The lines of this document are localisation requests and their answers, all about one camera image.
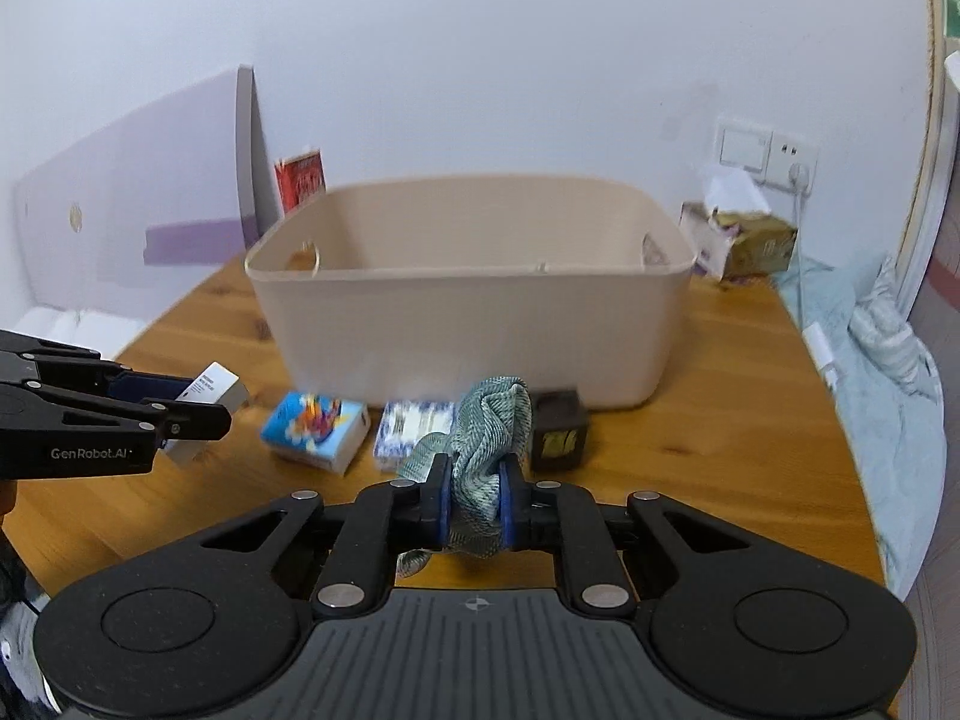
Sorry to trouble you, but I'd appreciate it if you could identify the small white box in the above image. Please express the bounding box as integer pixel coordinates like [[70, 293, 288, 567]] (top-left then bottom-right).
[[161, 361, 250, 464]]

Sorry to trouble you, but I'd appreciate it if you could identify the light blue blanket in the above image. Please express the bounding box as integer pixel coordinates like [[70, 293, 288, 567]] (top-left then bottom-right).
[[772, 253, 947, 605]]

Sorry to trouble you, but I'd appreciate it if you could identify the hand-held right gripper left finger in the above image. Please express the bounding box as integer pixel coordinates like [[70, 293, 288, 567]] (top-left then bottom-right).
[[172, 456, 455, 620]]

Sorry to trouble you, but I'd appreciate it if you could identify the yellow tissue pack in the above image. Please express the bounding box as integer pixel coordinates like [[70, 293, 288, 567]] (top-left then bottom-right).
[[709, 210, 799, 283]]

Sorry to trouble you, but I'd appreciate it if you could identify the colourful blue tissue packet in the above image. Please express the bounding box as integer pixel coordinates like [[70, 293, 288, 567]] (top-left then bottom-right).
[[261, 392, 370, 475]]

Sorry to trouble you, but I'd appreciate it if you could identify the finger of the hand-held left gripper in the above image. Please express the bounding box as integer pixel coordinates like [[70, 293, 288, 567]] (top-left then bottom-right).
[[0, 330, 190, 402], [0, 382, 232, 442]]

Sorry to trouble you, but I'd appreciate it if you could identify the dark cloth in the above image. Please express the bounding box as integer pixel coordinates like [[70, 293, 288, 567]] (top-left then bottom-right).
[[0, 480, 65, 717]]

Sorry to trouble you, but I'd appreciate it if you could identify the white wall socket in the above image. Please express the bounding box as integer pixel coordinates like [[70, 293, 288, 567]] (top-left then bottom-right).
[[765, 131, 820, 190]]

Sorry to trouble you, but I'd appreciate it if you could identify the blue white tissue packet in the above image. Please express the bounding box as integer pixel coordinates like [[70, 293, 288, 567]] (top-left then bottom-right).
[[373, 399, 457, 472]]

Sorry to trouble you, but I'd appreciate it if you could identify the white wall switch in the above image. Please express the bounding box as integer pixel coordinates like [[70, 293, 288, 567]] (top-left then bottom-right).
[[716, 120, 772, 181]]

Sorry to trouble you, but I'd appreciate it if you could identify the purple white panel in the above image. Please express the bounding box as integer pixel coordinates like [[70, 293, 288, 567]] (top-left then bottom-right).
[[13, 67, 256, 299]]

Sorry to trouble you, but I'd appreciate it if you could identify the dark brown box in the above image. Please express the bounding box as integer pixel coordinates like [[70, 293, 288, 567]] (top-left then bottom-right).
[[531, 388, 590, 473]]

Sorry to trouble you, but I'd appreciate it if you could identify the wooden door frame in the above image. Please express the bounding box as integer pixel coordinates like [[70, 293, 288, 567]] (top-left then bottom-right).
[[896, 0, 960, 316]]

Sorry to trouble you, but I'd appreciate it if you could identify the white cable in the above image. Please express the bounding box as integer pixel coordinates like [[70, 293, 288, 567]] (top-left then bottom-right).
[[792, 193, 812, 331]]

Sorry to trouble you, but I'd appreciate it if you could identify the white charger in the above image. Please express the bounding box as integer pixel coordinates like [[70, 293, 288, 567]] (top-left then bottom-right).
[[801, 322, 845, 392]]

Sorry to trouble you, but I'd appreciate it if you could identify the white leaning board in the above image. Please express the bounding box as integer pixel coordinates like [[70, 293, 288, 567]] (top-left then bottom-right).
[[237, 66, 283, 242]]

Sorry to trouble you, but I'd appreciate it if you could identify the white bedding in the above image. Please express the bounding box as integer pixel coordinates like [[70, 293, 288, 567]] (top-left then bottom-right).
[[13, 306, 148, 361]]

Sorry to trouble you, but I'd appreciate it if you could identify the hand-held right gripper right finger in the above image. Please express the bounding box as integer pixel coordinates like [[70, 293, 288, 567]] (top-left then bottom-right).
[[499, 456, 796, 616]]

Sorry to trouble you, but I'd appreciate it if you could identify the red packet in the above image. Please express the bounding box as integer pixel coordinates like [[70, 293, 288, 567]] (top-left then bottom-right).
[[274, 150, 328, 218]]

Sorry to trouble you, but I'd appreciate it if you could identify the green checked cloth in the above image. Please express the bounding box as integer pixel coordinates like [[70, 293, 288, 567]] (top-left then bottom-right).
[[396, 375, 535, 580]]

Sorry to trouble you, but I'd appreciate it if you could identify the beige plastic basket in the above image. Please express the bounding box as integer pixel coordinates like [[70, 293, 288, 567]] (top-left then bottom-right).
[[245, 174, 698, 412]]

